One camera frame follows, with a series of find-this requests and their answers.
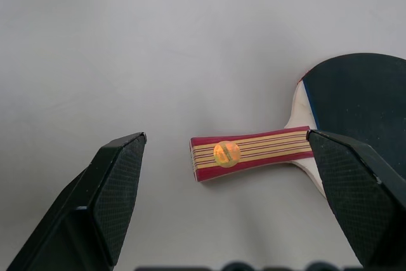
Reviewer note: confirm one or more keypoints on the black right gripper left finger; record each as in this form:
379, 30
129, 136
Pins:
95, 207

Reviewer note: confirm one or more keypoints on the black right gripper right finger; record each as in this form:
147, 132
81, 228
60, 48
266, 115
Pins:
358, 195

